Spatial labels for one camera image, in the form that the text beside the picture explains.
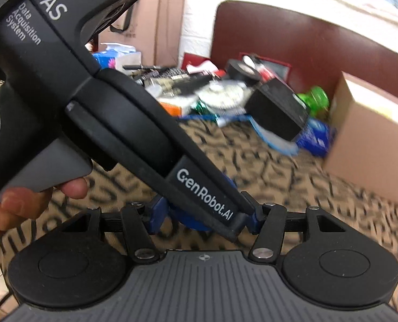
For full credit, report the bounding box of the blue tissue pack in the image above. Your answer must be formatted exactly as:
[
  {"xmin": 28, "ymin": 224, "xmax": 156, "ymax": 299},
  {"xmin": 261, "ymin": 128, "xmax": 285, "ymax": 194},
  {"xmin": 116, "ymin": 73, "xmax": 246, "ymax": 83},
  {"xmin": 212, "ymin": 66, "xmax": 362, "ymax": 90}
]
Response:
[{"xmin": 92, "ymin": 42, "xmax": 142, "ymax": 72}]

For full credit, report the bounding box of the black marker pen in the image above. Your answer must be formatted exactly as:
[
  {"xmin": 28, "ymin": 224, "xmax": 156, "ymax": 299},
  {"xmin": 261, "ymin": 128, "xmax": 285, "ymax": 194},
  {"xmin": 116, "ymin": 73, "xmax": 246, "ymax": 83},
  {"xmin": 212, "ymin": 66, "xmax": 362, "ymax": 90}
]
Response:
[{"xmin": 122, "ymin": 65, "xmax": 162, "ymax": 71}]

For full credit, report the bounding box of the floral white insole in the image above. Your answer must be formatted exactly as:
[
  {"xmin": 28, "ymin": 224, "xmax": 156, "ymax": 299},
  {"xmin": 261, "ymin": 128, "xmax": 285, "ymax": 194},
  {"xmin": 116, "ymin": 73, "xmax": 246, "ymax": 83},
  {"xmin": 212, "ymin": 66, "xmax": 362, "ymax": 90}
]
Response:
[{"xmin": 197, "ymin": 80, "xmax": 251, "ymax": 111}]

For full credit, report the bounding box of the person's left hand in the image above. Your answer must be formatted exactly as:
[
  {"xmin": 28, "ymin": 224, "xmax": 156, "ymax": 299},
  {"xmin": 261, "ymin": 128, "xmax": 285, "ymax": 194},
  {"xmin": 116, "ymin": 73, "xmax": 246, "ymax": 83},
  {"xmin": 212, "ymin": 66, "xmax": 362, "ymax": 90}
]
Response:
[{"xmin": 0, "ymin": 177, "xmax": 88, "ymax": 237}]

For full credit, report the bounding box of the small red jewelry box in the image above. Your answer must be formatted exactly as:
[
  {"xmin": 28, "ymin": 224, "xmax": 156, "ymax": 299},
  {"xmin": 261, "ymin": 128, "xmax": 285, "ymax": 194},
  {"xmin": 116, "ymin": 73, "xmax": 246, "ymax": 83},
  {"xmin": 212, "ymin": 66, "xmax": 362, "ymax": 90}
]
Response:
[{"xmin": 181, "ymin": 52, "xmax": 209, "ymax": 71}]

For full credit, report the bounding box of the dark red headboard panel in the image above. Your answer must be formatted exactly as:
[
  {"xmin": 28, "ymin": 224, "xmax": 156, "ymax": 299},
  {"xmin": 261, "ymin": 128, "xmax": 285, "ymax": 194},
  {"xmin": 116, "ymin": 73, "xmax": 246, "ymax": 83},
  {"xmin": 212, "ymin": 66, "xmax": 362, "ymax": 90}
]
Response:
[{"xmin": 210, "ymin": 1, "xmax": 398, "ymax": 97}]

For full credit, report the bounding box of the black electrical tape roll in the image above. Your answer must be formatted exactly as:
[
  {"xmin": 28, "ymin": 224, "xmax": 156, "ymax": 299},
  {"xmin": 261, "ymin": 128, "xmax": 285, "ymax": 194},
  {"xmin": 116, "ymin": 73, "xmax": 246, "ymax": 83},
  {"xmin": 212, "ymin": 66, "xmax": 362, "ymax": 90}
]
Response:
[{"xmin": 224, "ymin": 59, "xmax": 261, "ymax": 86}]

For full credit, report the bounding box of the red open gift box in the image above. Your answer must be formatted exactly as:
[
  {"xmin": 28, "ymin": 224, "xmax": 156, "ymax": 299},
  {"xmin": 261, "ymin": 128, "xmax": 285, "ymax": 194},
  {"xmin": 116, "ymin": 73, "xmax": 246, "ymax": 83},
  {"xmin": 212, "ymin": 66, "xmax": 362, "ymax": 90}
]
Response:
[{"xmin": 240, "ymin": 52, "xmax": 291, "ymax": 83}]

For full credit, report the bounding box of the green plastic toy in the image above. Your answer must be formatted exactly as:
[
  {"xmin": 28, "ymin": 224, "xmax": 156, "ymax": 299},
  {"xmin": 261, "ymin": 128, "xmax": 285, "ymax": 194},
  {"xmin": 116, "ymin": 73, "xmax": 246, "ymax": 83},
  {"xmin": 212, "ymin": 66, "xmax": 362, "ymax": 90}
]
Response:
[{"xmin": 297, "ymin": 86, "xmax": 330, "ymax": 117}]

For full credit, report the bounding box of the brown cardboard storage box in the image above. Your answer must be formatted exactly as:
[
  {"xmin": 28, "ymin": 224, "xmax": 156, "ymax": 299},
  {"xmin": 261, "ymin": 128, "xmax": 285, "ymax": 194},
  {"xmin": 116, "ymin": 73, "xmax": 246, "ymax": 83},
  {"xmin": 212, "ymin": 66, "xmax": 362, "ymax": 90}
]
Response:
[{"xmin": 323, "ymin": 73, "xmax": 398, "ymax": 203}]

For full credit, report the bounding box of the blue medicine box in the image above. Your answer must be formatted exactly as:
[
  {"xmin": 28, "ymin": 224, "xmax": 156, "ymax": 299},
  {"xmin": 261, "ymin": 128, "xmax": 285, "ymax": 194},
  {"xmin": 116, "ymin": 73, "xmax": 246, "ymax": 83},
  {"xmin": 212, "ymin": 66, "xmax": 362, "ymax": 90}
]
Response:
[{"xmin": 296, "ymin": 118, "xmax": 336, "ymax": 158}]

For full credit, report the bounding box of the black product box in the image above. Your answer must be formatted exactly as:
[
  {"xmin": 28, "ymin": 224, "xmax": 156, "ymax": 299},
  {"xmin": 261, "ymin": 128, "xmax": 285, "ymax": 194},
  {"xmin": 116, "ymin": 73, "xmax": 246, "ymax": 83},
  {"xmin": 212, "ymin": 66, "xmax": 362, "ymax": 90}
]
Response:
[{"xmin": 245, "ymin": 78, "xmax": 309, "ymax": 141}]

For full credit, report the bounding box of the brown paper shopping bag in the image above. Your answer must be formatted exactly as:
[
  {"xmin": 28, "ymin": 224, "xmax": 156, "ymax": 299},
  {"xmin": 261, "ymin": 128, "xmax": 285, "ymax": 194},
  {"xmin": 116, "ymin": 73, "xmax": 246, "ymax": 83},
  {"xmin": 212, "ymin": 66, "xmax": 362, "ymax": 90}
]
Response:
[{"xmin": 98, "ymin": 0, "xmax": 185, "ymax": 66}]

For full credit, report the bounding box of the orange white box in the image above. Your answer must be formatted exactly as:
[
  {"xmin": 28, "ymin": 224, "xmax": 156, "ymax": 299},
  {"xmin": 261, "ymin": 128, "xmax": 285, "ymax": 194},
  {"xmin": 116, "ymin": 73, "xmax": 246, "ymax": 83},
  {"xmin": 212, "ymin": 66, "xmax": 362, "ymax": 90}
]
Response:
[{"xmin": 157, "ymin": 94, "xmax": 198, "ymax": 117}]

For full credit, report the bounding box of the letter pattern table cloth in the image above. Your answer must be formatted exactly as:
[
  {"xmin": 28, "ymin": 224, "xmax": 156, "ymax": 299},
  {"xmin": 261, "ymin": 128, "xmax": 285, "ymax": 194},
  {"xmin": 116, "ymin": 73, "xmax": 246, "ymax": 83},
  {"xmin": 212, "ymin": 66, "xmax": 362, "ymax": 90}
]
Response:
[{"xmin": 0, "ymin": 73, "xmax": 398, "ymax": 319}]

